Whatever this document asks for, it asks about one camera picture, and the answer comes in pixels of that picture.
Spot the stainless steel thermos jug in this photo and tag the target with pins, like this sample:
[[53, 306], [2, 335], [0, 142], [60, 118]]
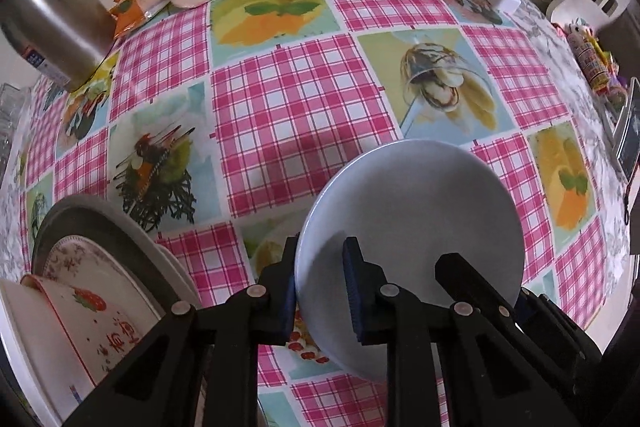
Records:
[[55, 22]]

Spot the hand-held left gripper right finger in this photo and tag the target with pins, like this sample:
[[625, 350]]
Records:
[[352, 287]]

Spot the stainless steel basin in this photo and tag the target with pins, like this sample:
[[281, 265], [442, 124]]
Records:
[[100, 222]]

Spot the colourful candy packets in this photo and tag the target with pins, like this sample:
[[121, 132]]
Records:
[[595, 62]]

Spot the small white bowl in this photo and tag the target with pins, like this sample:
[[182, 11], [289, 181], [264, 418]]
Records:
[[415, 207]]

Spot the white square bowl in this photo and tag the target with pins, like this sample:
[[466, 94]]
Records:
[[30, 347]]

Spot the strawberry print bowl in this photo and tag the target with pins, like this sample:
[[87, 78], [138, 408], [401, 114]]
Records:
[[85, 332]]

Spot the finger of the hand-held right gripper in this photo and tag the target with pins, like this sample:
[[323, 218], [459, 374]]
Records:
[[530, 309]]

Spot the clear glass cup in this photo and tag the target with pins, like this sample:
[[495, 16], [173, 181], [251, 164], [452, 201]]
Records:
[[12, 117]]

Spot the pink floral round plate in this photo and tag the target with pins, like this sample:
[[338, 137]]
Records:
[[75, 254]]

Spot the orange snack packet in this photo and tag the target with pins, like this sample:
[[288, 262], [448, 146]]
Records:
[[132, 9]]

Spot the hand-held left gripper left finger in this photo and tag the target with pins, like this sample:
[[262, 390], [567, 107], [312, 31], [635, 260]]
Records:
[[287, 292]]

